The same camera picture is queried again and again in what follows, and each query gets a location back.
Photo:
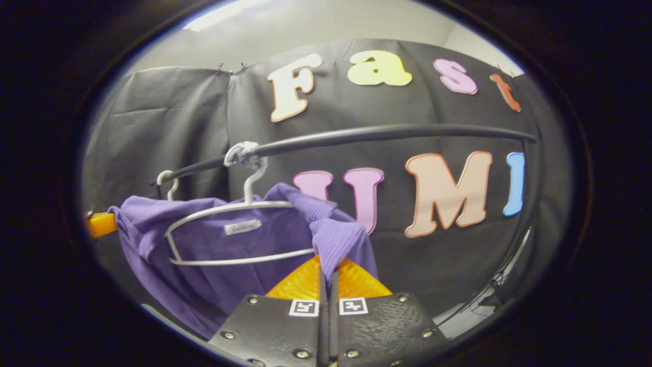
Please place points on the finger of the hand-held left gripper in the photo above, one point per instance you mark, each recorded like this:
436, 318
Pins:
102, 224

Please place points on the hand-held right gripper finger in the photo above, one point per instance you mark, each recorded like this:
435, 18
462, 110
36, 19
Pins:
323, 331
333, 331

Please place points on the purple shirt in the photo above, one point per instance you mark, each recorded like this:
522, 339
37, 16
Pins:
219, 285

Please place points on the black clothes rack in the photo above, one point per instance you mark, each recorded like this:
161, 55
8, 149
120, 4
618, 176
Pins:
382, 133

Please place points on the black backdrop stand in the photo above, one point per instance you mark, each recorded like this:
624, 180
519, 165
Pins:
494, 290

